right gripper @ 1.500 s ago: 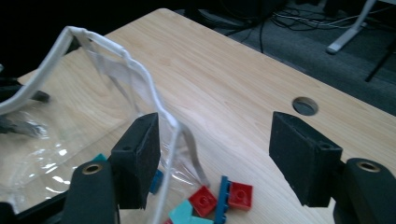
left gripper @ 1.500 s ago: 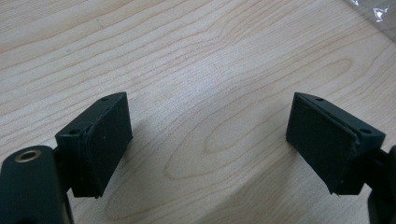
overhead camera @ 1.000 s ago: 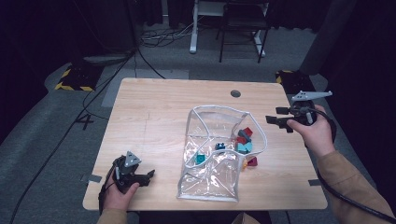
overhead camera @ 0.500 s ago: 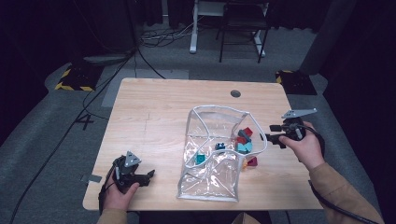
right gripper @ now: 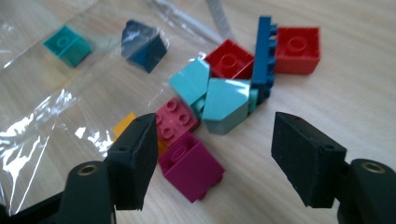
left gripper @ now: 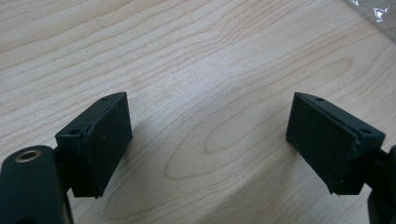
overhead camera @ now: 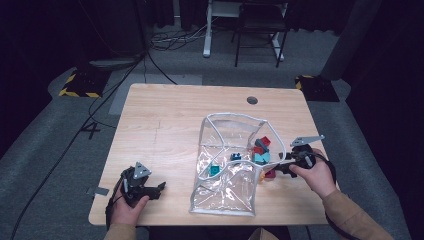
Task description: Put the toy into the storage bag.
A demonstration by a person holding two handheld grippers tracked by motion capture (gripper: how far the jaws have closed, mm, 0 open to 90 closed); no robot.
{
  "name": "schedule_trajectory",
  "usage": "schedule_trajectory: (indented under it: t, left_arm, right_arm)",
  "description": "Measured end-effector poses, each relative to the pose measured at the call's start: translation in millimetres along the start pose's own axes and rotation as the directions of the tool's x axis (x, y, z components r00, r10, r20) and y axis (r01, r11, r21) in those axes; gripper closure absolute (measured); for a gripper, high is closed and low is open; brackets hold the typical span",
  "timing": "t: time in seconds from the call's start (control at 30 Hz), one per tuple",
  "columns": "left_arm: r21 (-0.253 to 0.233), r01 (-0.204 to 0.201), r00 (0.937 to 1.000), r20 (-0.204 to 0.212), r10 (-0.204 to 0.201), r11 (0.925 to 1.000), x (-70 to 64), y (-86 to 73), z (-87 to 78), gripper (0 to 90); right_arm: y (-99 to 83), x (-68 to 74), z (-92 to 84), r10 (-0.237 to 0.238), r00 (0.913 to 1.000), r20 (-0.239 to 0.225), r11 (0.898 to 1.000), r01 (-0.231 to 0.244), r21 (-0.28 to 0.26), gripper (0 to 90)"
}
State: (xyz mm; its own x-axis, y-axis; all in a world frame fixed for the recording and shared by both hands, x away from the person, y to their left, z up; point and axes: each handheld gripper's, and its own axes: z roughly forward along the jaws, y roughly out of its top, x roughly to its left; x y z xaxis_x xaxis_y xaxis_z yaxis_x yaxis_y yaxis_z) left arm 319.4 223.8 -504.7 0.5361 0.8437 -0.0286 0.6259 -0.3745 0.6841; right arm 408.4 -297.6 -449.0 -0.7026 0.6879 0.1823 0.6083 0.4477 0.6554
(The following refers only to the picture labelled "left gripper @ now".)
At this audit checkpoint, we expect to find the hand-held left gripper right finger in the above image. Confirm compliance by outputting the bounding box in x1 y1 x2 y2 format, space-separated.
285 91 387 196

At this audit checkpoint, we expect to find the clear plastic zipper bag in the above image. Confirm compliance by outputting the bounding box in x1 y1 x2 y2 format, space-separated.
342 0 396 45

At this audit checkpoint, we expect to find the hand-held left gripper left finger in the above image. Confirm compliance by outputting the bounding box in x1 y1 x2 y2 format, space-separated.
54 91 134 199

